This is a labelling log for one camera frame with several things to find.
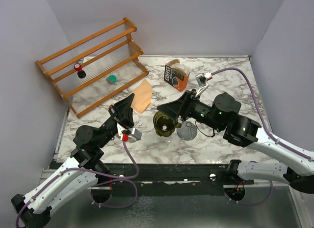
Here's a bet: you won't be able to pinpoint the red black stamp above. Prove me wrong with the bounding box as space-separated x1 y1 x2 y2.
74 63 86 79

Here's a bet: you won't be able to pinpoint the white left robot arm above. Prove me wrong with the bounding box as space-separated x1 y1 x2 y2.
11 94 135 228

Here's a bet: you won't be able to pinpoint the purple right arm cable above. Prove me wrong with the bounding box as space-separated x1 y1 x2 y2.
210 67 314 206

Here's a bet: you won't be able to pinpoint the brown paper coffee filter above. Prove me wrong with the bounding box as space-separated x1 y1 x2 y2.
131 79 153 114

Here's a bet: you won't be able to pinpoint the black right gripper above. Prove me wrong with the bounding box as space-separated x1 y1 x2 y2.
157 89 223 132

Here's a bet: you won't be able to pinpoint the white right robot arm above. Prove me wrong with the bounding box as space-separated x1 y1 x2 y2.
157 89 314 194

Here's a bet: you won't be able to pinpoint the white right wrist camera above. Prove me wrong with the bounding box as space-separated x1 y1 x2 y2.
195 72 212 97

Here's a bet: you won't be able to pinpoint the olive green glass dripper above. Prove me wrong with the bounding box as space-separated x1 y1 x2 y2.
153 111 182 137

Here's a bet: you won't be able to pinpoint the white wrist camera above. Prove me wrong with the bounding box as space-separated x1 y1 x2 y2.
195 72 212 97
117 124 142 143

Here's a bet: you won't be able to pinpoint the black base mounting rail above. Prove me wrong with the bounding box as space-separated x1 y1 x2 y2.
49 163 256 197

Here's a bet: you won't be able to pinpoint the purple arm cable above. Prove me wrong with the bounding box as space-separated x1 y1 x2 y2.
16 141 140 228
210 67 314 206

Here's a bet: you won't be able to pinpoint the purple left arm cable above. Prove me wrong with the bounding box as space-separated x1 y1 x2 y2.
16 141 140 228

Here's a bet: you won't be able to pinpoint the orange wooden shelf rack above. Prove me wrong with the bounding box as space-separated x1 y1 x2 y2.
36 17 149 118

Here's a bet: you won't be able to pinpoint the green small block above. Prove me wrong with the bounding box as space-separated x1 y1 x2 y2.
106 75 117 84

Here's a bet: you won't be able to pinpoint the brown filters in box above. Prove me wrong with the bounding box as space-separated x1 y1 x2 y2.
166 59 189 75

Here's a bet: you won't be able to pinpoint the orange coffee filter box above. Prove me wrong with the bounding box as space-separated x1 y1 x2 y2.
163 65 191 92

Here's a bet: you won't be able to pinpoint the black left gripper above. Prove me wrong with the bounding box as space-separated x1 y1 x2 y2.
97 93 136 148

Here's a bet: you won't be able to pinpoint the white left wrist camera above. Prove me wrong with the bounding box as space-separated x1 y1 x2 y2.
117 124 142 143

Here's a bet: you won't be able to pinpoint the clear glass server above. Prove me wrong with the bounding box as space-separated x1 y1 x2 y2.
157 135 174 144

